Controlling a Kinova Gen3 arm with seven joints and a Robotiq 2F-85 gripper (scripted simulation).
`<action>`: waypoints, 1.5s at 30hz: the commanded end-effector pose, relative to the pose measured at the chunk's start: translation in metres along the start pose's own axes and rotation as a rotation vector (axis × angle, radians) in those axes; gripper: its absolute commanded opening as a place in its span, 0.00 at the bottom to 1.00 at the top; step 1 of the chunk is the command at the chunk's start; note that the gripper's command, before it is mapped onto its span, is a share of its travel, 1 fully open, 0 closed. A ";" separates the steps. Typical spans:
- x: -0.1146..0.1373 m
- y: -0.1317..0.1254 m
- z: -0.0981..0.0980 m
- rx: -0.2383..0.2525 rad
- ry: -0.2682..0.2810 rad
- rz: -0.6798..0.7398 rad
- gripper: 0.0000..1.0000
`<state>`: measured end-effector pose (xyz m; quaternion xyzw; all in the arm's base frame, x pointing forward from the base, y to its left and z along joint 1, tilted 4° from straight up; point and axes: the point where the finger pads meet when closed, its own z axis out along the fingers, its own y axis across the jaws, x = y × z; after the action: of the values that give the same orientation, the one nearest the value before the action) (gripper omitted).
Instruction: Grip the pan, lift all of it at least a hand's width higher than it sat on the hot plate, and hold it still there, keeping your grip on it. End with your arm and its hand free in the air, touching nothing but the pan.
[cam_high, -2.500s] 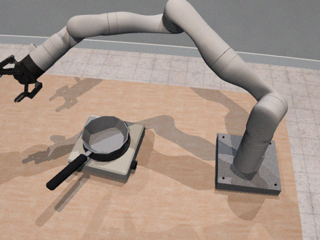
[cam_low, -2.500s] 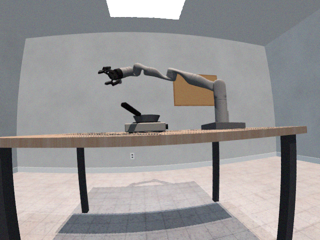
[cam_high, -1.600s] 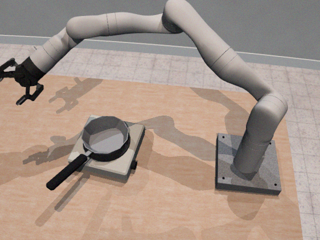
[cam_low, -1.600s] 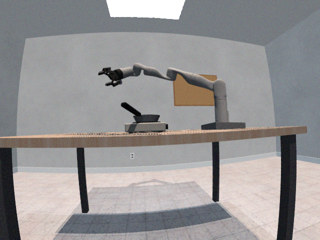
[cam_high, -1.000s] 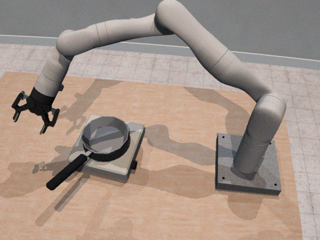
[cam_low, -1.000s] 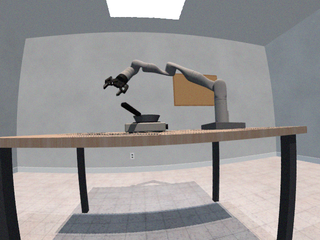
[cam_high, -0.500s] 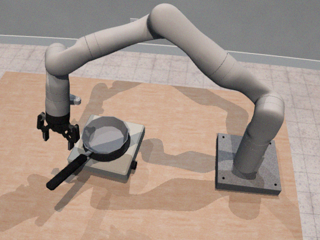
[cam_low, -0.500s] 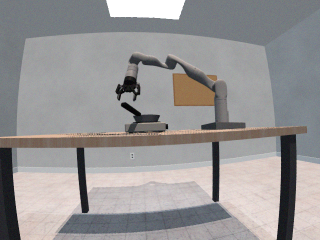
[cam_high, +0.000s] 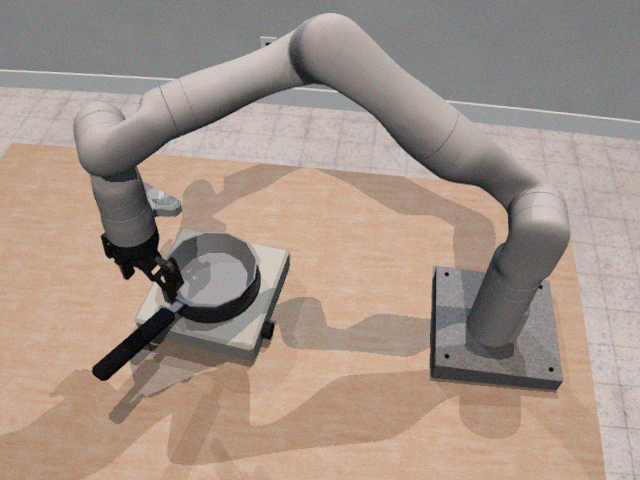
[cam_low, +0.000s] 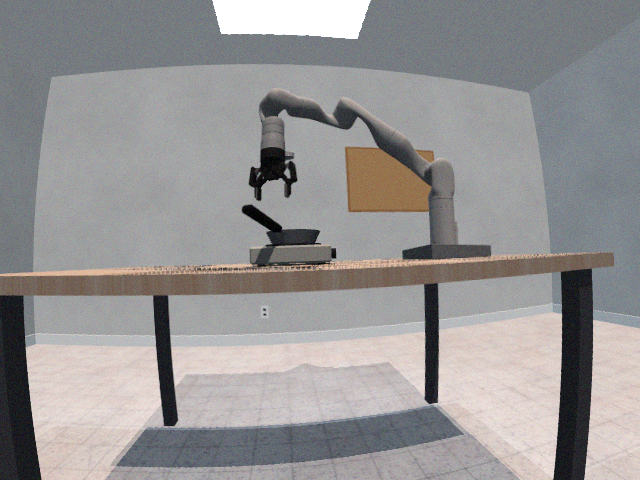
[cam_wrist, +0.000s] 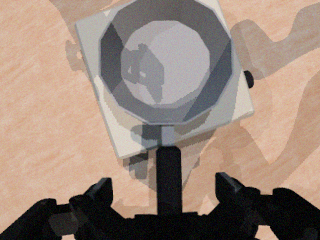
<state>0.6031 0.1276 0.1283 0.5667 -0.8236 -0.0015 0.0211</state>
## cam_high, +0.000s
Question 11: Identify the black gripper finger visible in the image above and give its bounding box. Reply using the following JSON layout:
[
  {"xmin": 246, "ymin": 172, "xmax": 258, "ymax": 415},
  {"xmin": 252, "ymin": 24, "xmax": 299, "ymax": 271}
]
[
  {"xmin": 134, "ymin": 256, "xmax": 184, "ymax": 303},
  {"xmin": 101, "ymin": 232, "xmax": 135, "ymax": 280}
]

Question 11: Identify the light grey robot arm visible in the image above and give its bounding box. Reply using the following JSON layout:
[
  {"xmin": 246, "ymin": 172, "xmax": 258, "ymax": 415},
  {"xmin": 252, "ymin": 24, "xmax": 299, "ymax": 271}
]
[{"xmin": 73, "ymin": 13, "xmax": 570, "ymax": 347}]

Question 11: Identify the grey frying pan with black handle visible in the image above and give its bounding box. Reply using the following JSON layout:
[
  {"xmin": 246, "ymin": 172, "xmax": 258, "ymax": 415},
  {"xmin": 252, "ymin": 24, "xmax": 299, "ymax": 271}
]
[{"xmin": 101, "ymin": 232, "xmax": 257, "ymax": 372}]

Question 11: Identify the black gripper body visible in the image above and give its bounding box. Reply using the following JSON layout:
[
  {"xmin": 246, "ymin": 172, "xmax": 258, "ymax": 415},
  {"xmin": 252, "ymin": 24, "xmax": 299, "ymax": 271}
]
[{"xmin": 108, "ymin": 225, "xmax": 162, "ymax": 271}]

